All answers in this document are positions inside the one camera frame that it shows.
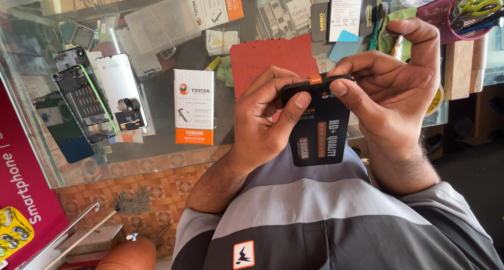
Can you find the person's left hand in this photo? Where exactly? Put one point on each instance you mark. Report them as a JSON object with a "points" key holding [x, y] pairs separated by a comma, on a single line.
{"points": [[256, 124]]}

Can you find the person's right hand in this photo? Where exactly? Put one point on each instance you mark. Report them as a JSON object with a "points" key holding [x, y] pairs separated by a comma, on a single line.
{"points": [[397, 100]]}

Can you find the black phone display with film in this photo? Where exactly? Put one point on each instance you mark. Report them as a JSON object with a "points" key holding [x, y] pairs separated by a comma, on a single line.
{"points": [[319, 132]]}

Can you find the small green cloth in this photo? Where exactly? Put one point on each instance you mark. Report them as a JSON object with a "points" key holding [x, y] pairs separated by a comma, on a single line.
{"points": [[225, 71]]}

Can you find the white and orange slim box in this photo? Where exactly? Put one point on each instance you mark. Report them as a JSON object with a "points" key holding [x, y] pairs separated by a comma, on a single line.
{"points": [[220, 4], [194, 104]]}

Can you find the wooden block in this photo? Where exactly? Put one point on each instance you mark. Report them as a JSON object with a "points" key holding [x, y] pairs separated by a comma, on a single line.
{"points": [[458, 67]]}

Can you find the red work mat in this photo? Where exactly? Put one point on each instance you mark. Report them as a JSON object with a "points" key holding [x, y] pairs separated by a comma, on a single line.
{"points": [[267, 55]]}

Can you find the yellow tube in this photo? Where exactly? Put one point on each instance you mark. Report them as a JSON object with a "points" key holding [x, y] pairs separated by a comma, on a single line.
{"points": [[213, 63]]}

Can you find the light blue card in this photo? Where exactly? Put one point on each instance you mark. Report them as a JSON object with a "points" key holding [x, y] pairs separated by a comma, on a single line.
{"points": [[344, 47]]}

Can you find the large green cloth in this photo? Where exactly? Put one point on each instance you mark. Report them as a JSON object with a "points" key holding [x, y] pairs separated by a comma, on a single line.
{"points": [[395, 18]]}

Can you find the pink mesh tool holder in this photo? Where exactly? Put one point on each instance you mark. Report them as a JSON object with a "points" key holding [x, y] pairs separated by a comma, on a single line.
{"points": [[435, 22]]}

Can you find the white plastic packet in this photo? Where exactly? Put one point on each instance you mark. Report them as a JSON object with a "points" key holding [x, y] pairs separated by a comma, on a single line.
{"points": [[222, 41]]}

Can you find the white phone battery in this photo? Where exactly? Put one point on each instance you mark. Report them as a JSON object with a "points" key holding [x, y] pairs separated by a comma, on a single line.
{"points": [[345, 14]]}

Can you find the black battery package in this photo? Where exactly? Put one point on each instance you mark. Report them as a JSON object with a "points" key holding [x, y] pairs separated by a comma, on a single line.
{"points": [[318, 22]]}

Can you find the blue pen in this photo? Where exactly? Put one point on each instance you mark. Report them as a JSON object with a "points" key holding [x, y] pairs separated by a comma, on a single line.
{"points": [[482, 26]]}

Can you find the printed phone parts sheet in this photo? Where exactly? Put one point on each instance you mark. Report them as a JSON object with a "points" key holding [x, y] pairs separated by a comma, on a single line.
{"points": [[281, 12]]}

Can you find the person's grey striped shirt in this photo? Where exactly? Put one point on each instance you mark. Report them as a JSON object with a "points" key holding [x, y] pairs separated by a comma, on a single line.
{"points": [[323, 222]]}

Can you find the silver phone back plate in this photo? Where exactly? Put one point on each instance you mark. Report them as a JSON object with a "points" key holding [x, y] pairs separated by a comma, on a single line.
{"points": [[137, 63]]}

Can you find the clear plastic case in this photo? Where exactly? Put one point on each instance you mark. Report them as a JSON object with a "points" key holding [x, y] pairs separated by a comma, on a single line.
{"points": [[162, 24]]}

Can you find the white phone display with flex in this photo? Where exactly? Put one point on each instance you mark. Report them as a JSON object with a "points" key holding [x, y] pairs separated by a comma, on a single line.
{"points": [[118, 85]]}

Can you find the grey duster with white stick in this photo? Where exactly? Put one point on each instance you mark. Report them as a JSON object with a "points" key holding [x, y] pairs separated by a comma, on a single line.
{"points": [[132, 203]]}

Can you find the orange-brown rounded object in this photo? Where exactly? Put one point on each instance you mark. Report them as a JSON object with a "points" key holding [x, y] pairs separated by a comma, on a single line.
{"points": [[128, 256]]}

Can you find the small grey phone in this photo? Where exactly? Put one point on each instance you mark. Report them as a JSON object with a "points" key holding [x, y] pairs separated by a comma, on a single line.
{"points": [[82, 37]]}

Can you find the black phone back with cameras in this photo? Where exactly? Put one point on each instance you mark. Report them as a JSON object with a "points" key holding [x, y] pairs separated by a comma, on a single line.
{"points": [[71, 58]]}

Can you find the green and blue phone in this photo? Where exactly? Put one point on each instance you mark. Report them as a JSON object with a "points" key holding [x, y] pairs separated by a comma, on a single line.
{"points": [[59, 124]]}

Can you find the wooden board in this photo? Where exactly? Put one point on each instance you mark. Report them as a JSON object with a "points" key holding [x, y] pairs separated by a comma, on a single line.
{"points": [[92, 238]]}

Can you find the metal rod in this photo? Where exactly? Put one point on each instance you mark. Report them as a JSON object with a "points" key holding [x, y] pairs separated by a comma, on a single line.
{"points": [[59, 236]]}

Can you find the magenta poster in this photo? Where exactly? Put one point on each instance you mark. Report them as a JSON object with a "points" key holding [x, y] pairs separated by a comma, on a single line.
{"points": [[21, 175]]}

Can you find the yellow blister pack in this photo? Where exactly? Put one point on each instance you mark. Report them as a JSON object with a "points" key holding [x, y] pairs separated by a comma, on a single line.
{"points": [[13, 232]]}

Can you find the open phone frame green edge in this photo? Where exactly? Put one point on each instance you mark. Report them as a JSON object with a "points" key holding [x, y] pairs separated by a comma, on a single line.
{"points": [[84, 104]]}

